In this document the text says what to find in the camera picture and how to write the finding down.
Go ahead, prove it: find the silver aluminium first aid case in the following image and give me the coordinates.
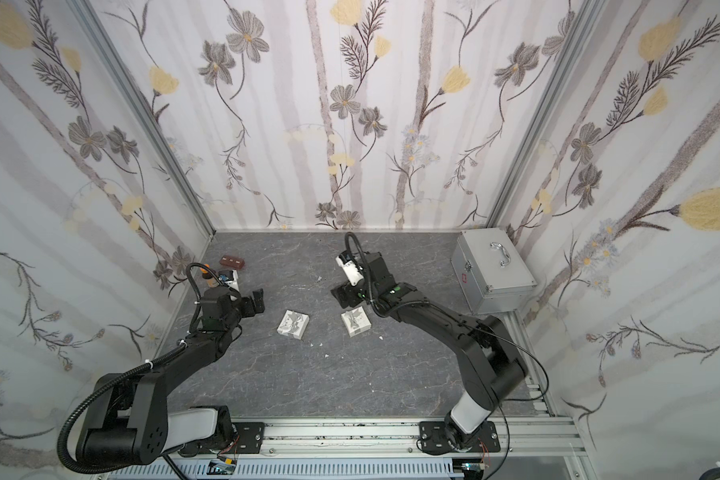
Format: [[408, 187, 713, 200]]
[[451, 228, 537, 315]]

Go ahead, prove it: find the small brown block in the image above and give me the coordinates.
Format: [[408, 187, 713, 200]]
[[219, 255, 245, 270]]

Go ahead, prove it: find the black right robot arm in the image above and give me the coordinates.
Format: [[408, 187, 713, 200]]
[[331, 232, 541, 443]]

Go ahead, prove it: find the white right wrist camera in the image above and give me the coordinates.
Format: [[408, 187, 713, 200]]
[[336, 250, 364, 286]]

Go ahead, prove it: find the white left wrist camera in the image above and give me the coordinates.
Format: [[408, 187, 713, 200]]
[[219, 270, 240, 292]]

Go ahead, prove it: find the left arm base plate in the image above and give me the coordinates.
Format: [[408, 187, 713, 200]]
[[178, 420, 265, 458]]

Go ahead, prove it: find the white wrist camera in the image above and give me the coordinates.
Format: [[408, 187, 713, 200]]
[[219, 270, 240, 292], [336, 250, 364, 286]]

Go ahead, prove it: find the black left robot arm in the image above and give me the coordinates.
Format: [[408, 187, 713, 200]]
[[56, 262, 265, 474]]

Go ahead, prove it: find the white slotted cable duct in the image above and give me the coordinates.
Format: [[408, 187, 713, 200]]
[[106, 458, 464, 480]]

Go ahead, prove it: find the aluminium mounting rail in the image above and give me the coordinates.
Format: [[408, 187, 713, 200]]
[[92, 416, 589, 463]]

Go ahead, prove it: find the left white bow gift box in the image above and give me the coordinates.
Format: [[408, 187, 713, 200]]
[[277, 310, 310, 340]]

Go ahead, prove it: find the brown bottle orange cap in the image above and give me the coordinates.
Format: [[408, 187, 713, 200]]
[[201, 265, 214, 280]]

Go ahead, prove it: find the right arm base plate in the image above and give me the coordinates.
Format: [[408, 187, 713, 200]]
[[417, 421, 501, 455]]

